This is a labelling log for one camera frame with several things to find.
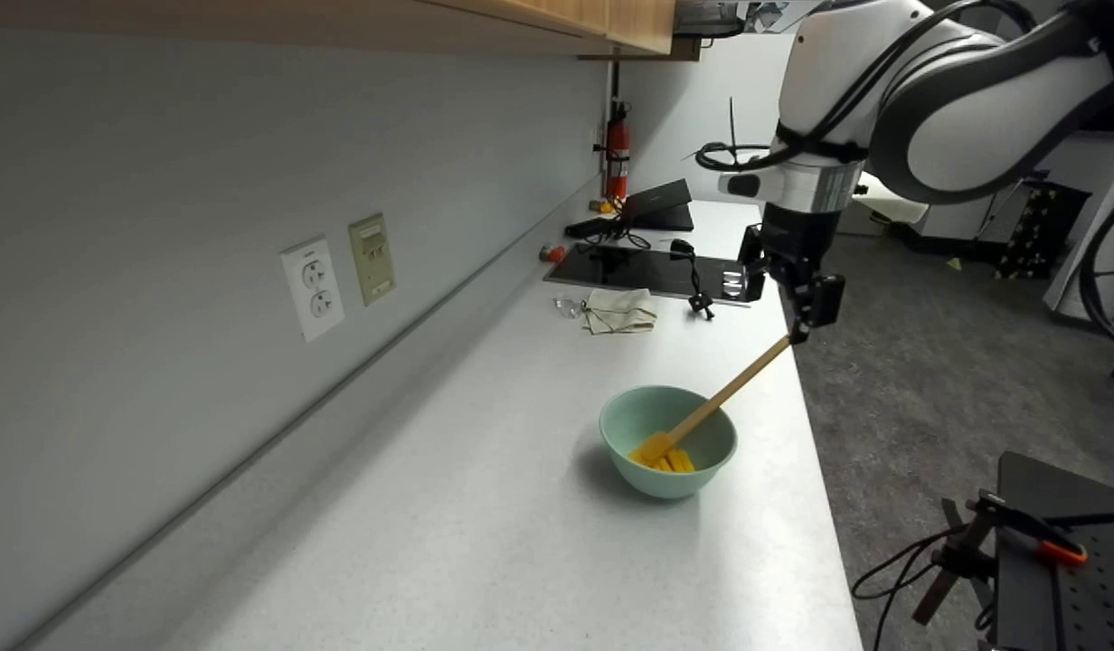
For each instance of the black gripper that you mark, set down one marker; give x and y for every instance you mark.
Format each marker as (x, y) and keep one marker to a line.
(798, 238)

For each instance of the wooden spatula yellow head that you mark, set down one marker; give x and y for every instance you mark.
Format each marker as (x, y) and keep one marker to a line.
(725, 394)

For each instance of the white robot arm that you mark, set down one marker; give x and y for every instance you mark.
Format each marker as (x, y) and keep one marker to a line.
(976, 109)

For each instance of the green bowl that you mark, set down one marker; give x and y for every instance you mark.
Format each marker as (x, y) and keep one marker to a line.
(652, 473)

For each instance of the silver cooktop knob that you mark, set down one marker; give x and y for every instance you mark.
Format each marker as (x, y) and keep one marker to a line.
(735, 283)

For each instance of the black cooktop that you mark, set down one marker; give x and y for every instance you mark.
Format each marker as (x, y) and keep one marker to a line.
(652, 273)

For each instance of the black wedge stand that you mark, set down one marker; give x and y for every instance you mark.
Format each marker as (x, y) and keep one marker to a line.
(658, 206)

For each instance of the beige cloth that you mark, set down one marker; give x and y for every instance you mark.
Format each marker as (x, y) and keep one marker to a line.
(616, 313)

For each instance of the yellow stick piece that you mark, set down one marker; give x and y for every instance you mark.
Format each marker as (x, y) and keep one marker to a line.
(681, 464)

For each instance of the clear plastic wrapper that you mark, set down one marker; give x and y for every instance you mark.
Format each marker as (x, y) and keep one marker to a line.
(570, 308)

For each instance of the red fire extinguisher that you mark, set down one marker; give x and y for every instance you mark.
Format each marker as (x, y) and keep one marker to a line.
(616, 150)

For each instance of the red knob object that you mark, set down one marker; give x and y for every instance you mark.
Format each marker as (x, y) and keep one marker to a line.
(553, 255)

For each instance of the black tripod clamp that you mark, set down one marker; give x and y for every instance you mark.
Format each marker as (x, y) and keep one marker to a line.
(947, 563)

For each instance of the black perforated board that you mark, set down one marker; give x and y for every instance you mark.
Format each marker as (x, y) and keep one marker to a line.
(1065, 602)

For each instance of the small black clamp mount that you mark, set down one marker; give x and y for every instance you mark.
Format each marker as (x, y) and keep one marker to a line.
(695, 283)

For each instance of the wooden wall cabinet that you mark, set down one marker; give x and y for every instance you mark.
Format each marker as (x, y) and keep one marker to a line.
(558, 10)

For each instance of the white wall outlet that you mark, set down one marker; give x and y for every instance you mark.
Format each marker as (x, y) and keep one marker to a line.
(311, 290)

